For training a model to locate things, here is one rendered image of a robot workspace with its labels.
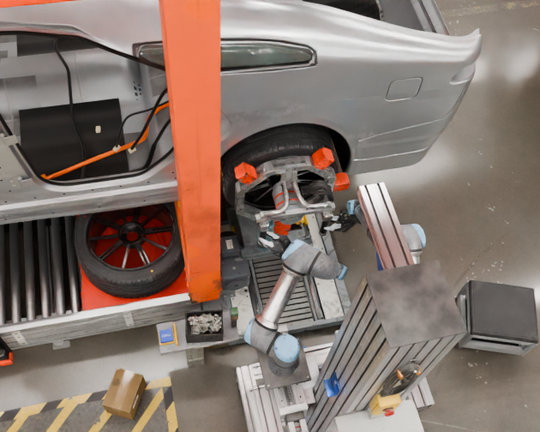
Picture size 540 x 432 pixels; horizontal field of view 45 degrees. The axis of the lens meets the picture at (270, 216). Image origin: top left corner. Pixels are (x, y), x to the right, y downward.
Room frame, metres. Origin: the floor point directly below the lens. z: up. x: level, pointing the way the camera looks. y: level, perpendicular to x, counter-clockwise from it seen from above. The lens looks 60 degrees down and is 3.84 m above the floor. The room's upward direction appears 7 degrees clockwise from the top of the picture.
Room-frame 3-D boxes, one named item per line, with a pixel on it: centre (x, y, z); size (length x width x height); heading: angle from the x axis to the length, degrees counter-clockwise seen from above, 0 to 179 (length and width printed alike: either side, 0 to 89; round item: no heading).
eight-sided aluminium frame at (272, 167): (1.92, -0.06, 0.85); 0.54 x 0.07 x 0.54; 109
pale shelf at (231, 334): (1.21, 0.31, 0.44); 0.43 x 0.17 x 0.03; 109
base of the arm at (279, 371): (0.98, -0.15, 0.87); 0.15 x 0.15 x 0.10
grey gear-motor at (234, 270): (1.77, 0.21, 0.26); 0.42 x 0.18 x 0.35; 19
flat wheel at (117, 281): (1.74, 0.78, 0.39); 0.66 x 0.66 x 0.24
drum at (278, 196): (1.86, -0.08, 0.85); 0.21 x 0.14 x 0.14; 19
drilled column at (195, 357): (1.20, 0.34, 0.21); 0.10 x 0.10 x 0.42; 19
